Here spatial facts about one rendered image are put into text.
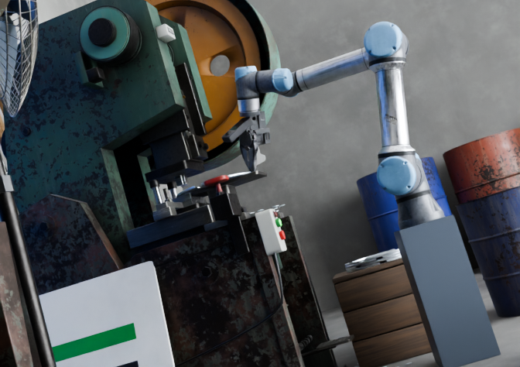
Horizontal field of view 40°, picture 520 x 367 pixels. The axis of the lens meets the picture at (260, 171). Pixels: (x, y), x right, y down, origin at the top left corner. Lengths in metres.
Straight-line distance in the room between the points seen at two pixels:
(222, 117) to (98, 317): 1.00
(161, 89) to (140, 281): 0.63
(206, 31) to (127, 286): 1.18
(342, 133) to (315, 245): 0.93
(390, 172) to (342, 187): 3.54
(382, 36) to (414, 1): 3.68
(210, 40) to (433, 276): 1.34
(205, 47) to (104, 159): 0.77
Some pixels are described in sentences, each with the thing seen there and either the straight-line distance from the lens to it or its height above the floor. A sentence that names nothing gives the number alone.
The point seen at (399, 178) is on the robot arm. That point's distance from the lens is 2.20.
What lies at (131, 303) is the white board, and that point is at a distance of 2.31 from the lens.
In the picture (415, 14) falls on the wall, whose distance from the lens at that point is 5.90.
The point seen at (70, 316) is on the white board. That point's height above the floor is 0.49.
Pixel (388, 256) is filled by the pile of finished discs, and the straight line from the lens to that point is 2.72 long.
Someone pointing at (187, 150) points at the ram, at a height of 0.92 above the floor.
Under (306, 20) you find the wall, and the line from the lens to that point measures 6.00.
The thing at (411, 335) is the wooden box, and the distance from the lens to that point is 2.69.
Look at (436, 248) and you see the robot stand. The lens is 2.31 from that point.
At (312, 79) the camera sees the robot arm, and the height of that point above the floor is 1.03.
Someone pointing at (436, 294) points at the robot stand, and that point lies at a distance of 2.31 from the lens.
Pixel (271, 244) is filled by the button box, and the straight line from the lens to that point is 2.17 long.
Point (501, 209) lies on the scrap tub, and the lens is 2.91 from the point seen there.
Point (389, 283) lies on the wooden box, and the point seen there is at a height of 0.28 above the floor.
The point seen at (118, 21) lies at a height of 1.35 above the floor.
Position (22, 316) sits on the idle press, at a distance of 1.01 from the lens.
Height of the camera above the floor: 0.46
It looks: 8 degrees up
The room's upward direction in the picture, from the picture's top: 17 degrees counter-clockwise
